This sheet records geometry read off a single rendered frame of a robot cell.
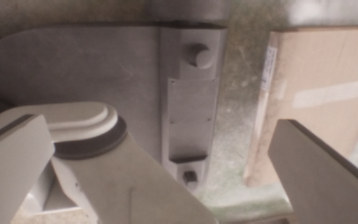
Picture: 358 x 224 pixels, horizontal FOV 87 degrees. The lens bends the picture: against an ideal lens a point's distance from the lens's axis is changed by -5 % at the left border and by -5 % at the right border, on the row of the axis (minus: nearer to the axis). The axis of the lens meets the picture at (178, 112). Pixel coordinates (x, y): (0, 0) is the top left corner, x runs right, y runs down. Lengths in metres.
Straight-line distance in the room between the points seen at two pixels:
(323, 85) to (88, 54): 0.56
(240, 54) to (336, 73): 0.28
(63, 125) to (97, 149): 0.06
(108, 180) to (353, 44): 0.60
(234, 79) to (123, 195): 0.57
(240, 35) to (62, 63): 0.51
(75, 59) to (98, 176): 0.26
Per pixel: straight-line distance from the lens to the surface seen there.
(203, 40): 0.43
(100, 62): 0.46
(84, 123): 0.35
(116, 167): 0.32
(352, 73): 0.67
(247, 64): 0.74
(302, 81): 0.55
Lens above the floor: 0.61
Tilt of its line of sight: 58 degrees down
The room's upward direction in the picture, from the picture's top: 156 degrees clockwise
